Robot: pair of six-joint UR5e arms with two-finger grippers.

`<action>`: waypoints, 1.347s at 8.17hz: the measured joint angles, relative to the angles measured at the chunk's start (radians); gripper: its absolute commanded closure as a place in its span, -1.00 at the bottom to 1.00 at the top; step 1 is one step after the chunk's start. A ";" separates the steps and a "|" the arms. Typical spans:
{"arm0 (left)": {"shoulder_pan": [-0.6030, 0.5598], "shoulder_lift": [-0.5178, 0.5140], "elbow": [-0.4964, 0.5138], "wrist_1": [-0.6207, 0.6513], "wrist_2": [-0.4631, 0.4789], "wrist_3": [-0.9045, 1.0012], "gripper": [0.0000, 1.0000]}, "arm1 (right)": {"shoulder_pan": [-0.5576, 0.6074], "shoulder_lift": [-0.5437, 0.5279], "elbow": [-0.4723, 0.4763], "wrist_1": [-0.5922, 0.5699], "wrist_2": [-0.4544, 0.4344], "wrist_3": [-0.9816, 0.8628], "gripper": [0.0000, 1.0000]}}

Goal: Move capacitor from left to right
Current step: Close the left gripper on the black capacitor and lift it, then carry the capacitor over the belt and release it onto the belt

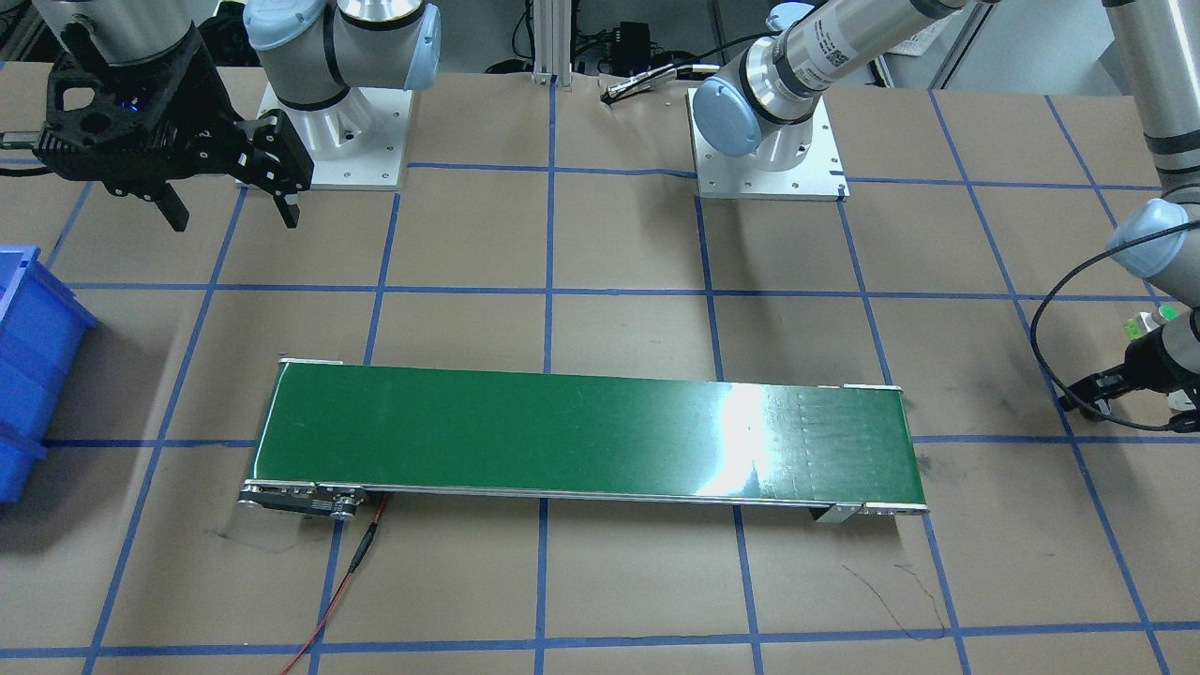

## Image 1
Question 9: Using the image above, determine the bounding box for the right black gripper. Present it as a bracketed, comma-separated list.
[34, 24, 314, 233]

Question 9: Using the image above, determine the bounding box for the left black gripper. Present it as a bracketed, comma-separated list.
[1058, 319, 1199, 413]

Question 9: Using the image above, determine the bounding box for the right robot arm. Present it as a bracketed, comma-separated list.
[2, 1, 442, 232]

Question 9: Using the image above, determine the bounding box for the green push button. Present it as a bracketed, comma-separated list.
[1124, 305, 1181, 342]

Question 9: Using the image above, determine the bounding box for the blue plastic bin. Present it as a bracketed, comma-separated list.
[1, 247, 96, 504]

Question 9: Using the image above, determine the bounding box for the green conveyor belt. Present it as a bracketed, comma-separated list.
[239, 359, 929, 522]

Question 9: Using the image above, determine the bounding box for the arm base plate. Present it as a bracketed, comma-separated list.
[282, 88, 416, 192]
[686, 91, 848, 201]

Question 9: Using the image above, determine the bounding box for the black braided cable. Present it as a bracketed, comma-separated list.
[1028, 220, 1200, 434]

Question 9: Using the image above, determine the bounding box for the aluminium frame post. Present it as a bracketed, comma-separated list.
[532, 0, 574, 89]

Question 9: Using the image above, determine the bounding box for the red black wire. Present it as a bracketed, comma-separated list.
[280, 494, 390, 675]

